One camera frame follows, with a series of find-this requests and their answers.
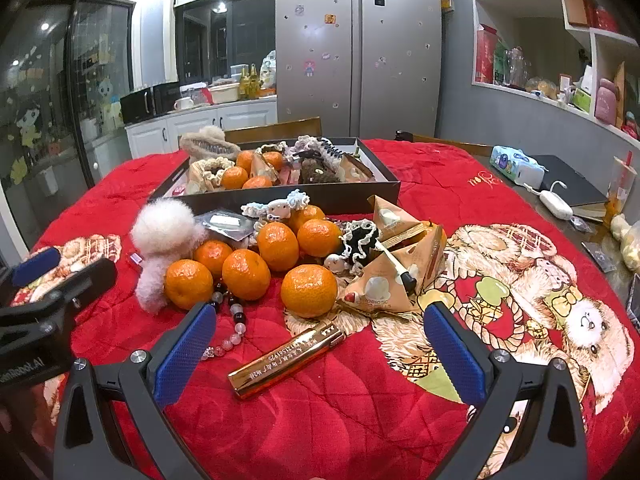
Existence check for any beige basin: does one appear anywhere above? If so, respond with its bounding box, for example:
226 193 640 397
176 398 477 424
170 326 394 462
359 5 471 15
207 85 241 106

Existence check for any glass jar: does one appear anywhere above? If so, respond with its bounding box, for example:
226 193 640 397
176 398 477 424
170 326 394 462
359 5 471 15
506 47 531 88

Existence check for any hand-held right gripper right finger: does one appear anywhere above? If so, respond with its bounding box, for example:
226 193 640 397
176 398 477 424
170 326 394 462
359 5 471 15
422 302 588 480

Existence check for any black notebook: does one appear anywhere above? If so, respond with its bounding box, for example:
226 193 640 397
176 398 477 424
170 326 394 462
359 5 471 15
525 155 621 221

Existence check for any black white slim tube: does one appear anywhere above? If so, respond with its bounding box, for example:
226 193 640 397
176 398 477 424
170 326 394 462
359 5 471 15
375 240 418 297

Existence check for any red box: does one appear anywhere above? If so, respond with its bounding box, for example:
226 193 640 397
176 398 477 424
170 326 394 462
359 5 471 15
582 2 621 33

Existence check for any white plastic bag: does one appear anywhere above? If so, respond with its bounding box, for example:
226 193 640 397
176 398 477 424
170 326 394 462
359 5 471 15
260 51 278 92

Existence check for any blue tissue pack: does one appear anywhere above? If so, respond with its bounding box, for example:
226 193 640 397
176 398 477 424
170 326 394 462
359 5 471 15
490 145 546 188

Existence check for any brown box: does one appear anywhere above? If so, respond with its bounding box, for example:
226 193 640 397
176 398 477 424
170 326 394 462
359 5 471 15
562 0 590 27

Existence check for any cream crochet scrunchie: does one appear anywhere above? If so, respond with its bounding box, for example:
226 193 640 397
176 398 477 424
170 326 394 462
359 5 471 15
189 157 236 193

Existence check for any blue white crochet scrunchie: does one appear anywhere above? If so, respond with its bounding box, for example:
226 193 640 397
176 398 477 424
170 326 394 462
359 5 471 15
241 189 308 223

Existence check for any silver refrigerator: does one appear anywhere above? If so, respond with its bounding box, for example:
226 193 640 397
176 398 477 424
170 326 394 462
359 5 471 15
276 0 443 140

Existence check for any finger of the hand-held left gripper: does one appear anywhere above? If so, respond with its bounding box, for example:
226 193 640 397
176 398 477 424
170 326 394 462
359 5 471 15
0 247 62 306
0 258 118 331

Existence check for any glass sliding door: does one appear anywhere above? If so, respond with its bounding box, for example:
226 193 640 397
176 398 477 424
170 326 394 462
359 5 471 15
0 0 136 251

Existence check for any black cardboard box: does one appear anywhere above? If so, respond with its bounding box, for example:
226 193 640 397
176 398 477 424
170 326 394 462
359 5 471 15
150 136 402 216

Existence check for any black white crochet scrunchie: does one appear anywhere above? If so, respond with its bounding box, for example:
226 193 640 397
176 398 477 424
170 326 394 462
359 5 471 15
324 219 383 277

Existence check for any white kitchen cabinet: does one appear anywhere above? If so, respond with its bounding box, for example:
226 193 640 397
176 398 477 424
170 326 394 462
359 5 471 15
125 97 278 158

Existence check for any gold tube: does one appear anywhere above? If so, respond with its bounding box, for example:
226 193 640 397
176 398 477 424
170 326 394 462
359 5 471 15
228 324 347 401

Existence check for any pile of tangerines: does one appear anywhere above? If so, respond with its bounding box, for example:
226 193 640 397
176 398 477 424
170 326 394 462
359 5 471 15
164 205 343 318

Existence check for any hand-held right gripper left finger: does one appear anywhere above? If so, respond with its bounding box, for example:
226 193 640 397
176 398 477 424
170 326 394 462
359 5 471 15
52 302 218 480

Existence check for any red printed blanket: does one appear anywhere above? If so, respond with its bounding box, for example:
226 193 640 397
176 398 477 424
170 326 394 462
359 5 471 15
10 137 640 480

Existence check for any pink container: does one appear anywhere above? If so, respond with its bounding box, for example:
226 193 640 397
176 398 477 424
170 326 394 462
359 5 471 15
594 77 621 126

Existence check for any bead bracelet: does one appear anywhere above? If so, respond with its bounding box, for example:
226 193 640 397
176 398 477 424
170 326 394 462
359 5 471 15
202 282 251 361

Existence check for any brown fuzzy scrunchie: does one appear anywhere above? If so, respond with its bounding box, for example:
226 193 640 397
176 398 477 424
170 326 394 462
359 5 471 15
299 157 338 185

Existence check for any pale yellow bag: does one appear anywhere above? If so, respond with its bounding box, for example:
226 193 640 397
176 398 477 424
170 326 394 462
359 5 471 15
611 214 640 273

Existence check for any drink cup with straw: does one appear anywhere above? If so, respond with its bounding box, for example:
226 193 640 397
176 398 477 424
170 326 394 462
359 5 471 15
605 152 638 226

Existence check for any black microwave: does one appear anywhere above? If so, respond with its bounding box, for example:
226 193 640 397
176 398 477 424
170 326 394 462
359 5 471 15
120 82 183 126

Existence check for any white charger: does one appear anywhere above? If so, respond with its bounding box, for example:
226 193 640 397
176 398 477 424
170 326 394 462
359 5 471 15
537 182 576 220

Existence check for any green packet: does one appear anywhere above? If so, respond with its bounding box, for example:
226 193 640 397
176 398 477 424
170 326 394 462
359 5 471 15
492 40 510 85

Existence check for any white frilly scrunchie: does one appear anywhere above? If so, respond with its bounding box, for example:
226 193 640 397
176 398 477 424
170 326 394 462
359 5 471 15
292 135 328 156

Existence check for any clear bag with black coil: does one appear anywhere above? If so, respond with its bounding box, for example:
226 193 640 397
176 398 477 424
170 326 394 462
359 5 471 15
195 210 256 243

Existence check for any beige fluffy hair claw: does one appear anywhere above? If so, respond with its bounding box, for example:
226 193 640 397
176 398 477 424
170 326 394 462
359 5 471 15
179 126 242 161

